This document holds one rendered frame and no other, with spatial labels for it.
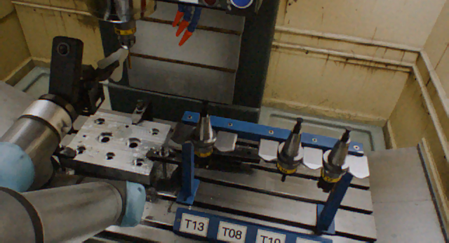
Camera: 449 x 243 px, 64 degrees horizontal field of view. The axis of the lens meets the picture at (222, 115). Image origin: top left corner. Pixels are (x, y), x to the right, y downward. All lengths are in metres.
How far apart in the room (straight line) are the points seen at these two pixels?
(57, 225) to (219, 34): 1.05
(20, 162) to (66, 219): 0.20
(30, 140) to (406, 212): 1.22
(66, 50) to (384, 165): 1.28
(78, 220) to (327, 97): 1.64
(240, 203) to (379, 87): 1.03
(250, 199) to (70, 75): 0.73
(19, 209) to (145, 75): 1.25
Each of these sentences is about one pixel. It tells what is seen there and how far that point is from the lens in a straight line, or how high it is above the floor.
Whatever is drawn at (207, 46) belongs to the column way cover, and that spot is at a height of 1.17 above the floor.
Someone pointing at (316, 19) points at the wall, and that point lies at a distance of 1.72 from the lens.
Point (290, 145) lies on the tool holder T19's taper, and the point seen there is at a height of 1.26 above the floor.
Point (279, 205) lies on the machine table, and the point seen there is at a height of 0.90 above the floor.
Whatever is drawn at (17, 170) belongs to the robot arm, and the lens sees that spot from 0.60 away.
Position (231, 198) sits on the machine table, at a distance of 1.19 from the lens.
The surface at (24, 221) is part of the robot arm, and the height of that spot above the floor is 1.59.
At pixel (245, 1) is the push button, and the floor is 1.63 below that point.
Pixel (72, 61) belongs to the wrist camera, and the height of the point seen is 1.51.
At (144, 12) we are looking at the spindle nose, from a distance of 0.83.
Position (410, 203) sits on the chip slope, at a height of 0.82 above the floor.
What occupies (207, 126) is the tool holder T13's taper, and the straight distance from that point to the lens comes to 0.87.
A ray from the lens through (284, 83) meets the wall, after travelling 1.90.
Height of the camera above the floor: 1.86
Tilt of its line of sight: 41 degrees down
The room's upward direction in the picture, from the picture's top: 5 degrees clockwise
